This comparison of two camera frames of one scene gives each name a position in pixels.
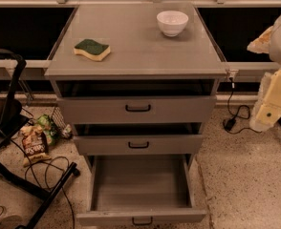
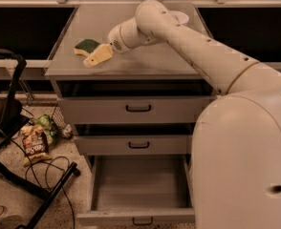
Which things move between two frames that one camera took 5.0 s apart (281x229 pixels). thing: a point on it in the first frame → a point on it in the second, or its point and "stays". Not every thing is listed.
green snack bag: (50, 130) stays
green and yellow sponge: (93, 50) stays
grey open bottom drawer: (140, 190) stays
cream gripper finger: (275, 95) → (121, 38)
